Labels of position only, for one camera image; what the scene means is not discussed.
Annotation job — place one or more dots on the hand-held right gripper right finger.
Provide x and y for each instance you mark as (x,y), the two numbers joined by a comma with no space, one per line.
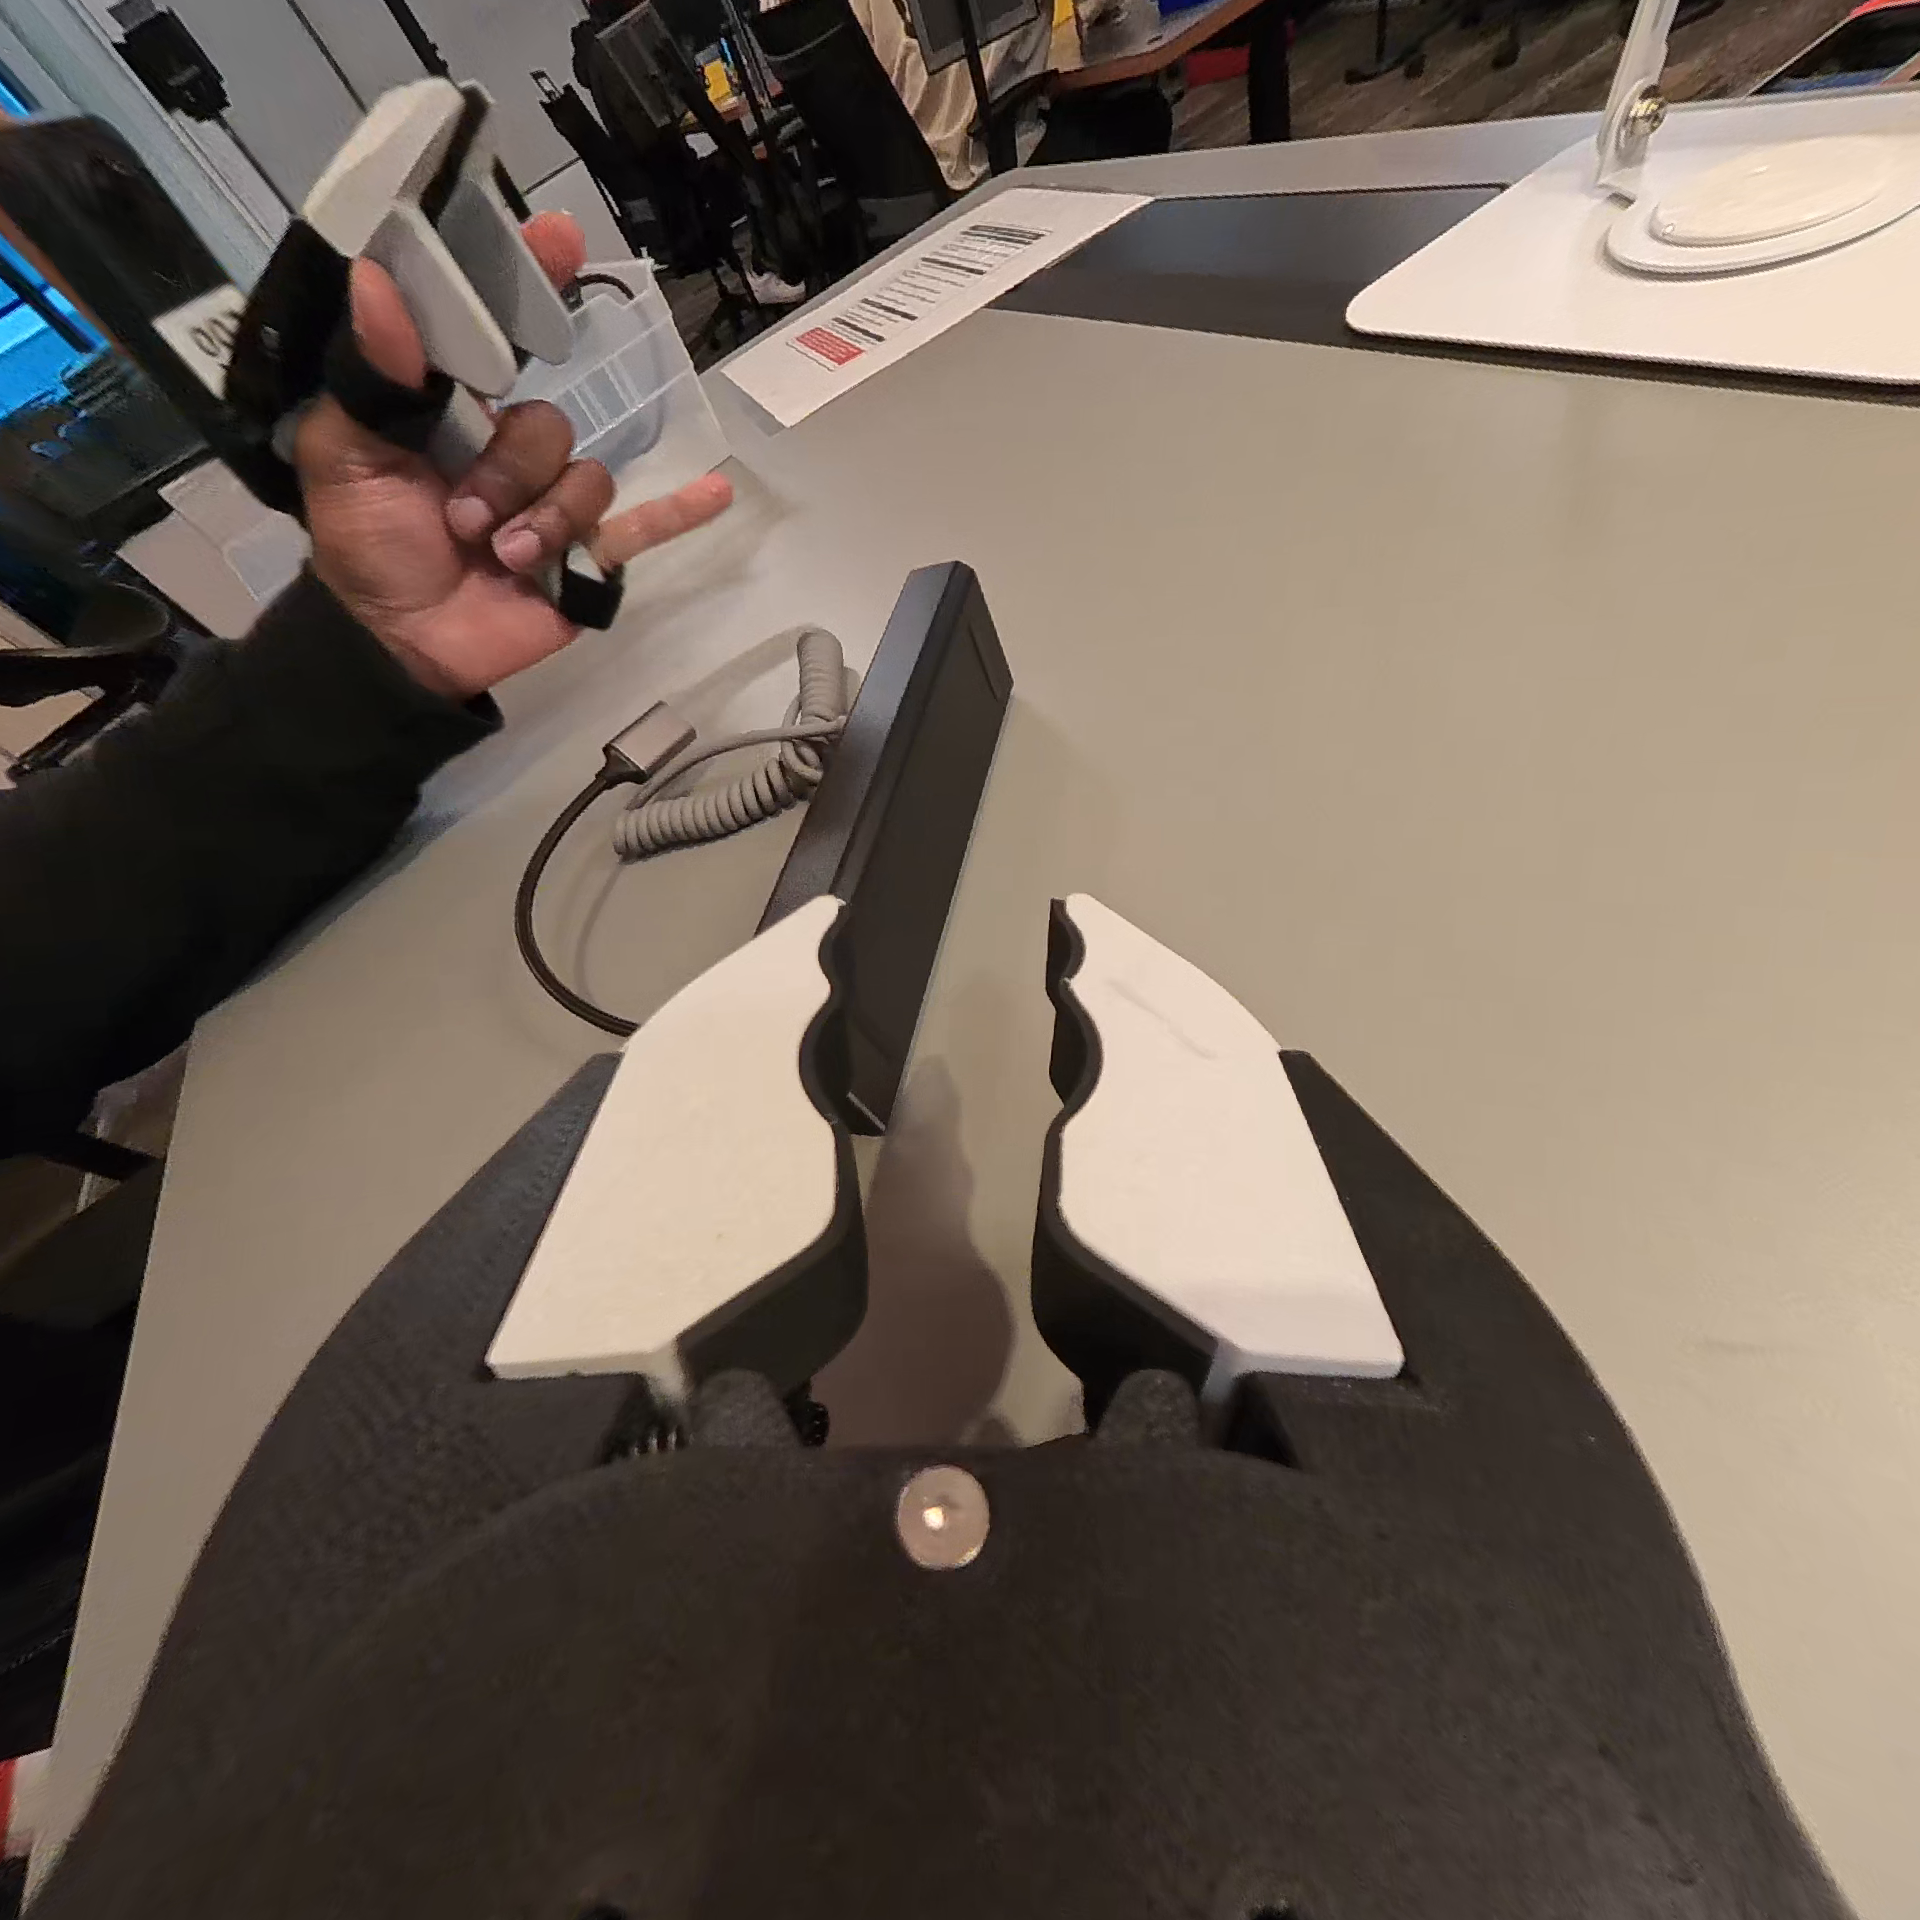
(1217,1198)

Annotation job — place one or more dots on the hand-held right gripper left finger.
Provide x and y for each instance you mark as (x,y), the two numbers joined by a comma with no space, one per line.
(690,1198)

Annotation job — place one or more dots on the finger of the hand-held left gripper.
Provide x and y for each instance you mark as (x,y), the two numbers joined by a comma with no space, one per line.
(392,150)
(518,279)

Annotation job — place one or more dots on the person's left hand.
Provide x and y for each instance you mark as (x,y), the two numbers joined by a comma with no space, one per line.
(404,555)

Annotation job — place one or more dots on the paper sheet with red label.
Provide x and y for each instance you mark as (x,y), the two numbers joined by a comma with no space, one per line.
(929,294)

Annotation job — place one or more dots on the clear plastic organizer box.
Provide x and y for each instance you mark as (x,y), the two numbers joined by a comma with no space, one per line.
(628,391)

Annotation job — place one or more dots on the person's left forearm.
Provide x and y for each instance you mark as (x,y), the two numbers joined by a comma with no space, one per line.
(181,872)

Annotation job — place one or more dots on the wooden desk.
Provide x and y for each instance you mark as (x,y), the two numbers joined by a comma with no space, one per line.
(1172,58)

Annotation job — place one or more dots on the black USB hub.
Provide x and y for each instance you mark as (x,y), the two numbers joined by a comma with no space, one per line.
(915,779)

